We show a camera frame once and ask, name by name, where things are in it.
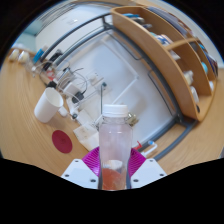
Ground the white tissue pack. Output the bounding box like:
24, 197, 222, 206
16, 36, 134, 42
73, 122, 100, 152

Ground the clear plastic bottle white cap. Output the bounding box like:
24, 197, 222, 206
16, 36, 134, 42
98, 103, 134, 192

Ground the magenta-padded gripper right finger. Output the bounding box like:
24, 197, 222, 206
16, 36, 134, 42
126, 147, 168, 190

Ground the flat round red coaster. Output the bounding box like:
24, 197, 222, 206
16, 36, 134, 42
51, 129, 73, 154

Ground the white desk lamp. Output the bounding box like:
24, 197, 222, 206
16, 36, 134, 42
99, 33, 140, 105

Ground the white paper cup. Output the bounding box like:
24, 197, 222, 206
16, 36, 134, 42
33, 87, 64, 124

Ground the translucent blue spray bottle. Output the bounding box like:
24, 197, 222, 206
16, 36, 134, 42
140, 139, 158, 158

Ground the wooden shelf unit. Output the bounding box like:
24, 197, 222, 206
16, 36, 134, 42
110, 4, 219, 122

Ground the small white round object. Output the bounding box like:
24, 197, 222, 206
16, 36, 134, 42
18, 50, 31, 64
8, 49, 20, 63

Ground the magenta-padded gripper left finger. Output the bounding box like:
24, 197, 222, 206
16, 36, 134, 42
60, 145, 102, 190

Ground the blue tube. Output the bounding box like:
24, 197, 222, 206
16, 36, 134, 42
33, 49, 46, 64

